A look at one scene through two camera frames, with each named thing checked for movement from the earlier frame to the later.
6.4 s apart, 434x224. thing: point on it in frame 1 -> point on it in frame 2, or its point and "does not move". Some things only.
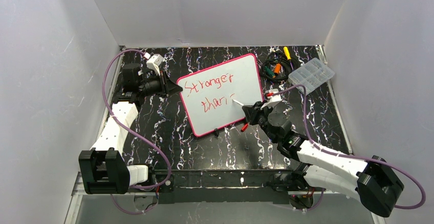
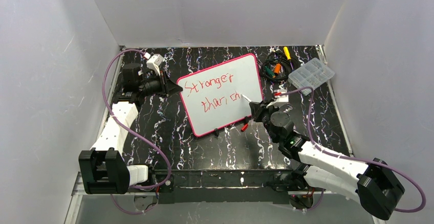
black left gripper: x=165 y=86 does not move
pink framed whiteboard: x=207 y=95 does not move
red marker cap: x=244 y=127 does not move
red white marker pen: x=240 y=103 -> x=246 y=97
